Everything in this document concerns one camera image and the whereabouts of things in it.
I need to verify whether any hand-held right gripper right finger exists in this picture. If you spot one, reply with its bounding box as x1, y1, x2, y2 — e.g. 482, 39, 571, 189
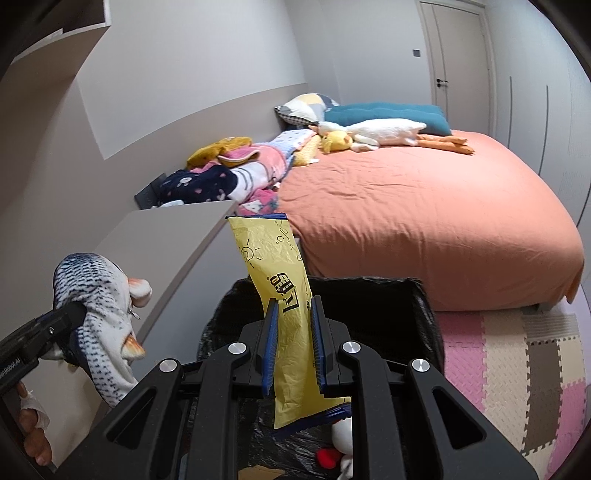
311, 298, 541, 480

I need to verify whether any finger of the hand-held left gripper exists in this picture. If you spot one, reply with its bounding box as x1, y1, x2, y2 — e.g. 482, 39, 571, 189
32, 302, 88, 365

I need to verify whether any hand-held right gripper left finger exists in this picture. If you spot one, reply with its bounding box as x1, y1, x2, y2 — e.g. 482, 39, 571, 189
51, 298, 280, 480

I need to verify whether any blue white fish plush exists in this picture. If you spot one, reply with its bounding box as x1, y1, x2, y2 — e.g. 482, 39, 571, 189
52, 252, 153, 408

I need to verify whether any trash bin with black bag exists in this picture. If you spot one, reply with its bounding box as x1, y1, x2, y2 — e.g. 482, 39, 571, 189
198, 276, 446, 480

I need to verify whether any yellow snack packet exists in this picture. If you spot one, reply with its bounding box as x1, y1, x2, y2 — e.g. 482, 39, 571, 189
226, 213, 354, 430

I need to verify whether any person's left hand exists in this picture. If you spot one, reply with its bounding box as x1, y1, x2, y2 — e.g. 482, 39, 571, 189
16, 381, 52, 467

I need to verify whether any white dog plush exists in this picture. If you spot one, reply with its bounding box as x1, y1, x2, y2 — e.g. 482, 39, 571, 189
331, 415, 354, 476

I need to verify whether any brown cardboard piece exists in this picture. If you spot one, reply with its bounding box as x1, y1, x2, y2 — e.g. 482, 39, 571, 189
238, 466, 287, 480

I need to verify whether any grey cabinet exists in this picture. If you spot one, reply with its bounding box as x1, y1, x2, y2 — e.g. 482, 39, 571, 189
92, 198, 241, 356

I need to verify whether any black crate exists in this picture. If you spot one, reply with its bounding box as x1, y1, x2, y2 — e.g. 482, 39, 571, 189
135, 173, 167, 210

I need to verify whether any bed with orange sheet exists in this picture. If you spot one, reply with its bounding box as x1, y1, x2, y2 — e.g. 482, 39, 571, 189
277, 130, 583, 312

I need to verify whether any navy patterned blanket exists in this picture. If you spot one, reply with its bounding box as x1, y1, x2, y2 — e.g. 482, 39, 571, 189
159, 166, 236, 206

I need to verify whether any pink printed blanket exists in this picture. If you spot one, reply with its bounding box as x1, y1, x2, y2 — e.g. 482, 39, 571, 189
217, 143, 296, 217

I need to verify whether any pastel foam puzzle mat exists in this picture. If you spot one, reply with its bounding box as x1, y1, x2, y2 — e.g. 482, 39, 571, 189
436, 295, 587, 472

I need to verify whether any yellow banana-shaped cushion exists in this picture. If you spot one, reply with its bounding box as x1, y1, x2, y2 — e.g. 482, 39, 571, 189
293, 137, 322, 168

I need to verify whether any mustard yellow cloth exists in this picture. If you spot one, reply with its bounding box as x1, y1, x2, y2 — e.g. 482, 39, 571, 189
187, 136, 254, 169

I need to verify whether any yellow duck plush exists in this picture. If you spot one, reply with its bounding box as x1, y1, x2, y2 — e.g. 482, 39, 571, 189
321, 130, 354, 154

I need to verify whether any white dotted pillow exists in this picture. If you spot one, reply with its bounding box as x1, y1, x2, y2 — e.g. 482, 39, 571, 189
272, 129, 319, 153

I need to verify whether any white goose plush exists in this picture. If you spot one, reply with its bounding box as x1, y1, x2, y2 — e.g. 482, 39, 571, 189
318, 119, 475, 155

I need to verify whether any patchwork patterned pillow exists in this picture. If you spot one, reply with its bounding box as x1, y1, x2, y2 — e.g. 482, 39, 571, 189
276, 93, 340, 126

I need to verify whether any long teal pillow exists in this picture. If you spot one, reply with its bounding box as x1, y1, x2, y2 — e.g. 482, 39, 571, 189
325, 104, 452, 137

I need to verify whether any beige door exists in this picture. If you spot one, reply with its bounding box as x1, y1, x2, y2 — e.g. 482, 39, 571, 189
418, 0, 497, 134

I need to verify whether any white wardrobe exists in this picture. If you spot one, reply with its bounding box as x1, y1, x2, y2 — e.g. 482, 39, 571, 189
485, 0, 591, 222

